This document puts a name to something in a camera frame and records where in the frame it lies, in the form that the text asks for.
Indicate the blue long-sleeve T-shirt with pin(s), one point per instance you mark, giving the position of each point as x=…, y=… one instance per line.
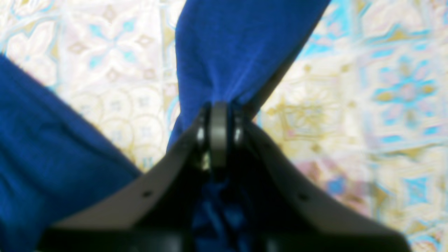
x=54, y=163

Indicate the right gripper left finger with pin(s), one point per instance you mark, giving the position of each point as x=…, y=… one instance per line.
x=151, y=214

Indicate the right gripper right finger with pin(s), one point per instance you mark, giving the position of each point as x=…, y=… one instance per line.
x=289, y=212

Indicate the patterned tile tablecloth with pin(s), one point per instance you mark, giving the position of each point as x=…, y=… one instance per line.
x=363, y=112

